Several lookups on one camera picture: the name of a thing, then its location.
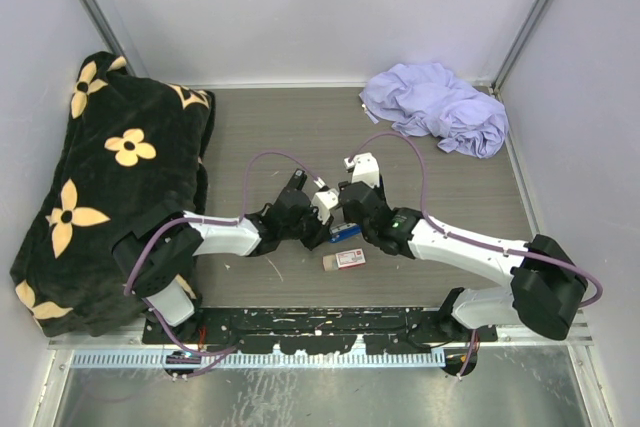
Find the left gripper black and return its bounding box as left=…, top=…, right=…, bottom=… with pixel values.
left=280, top=202, right=334, bottom=252

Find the black stapler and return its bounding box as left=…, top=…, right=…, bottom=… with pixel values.
left=285, top=169, right=307, bottom=191

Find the blue stapler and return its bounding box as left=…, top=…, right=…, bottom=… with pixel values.
left=329, top=223, right=361, bottom=243

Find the red white staple box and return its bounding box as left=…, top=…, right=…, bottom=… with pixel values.
left=322, top=249, right=366, bottom=272

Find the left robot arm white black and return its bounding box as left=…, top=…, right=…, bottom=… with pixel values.
left=111, top=187, right=338, bottom=343

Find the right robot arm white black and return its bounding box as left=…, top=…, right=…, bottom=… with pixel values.
left=339, top=181, right=588, bottom=341

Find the lavender crumpled cloth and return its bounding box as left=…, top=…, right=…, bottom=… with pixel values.
left=359, top=63, right=509, bottom=159

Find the black floral blanket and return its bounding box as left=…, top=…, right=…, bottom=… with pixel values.
left=10, top=52, right=216, bottom=338

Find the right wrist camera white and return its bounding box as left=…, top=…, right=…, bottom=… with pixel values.
left=343, top=153, right=380, bottom=188

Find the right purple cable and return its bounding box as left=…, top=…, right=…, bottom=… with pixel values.
left=349, top=132, right=604, bottom=378

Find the white cable duct strip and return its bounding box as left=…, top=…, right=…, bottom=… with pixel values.
left=70, top=348, right=446, bottom=370

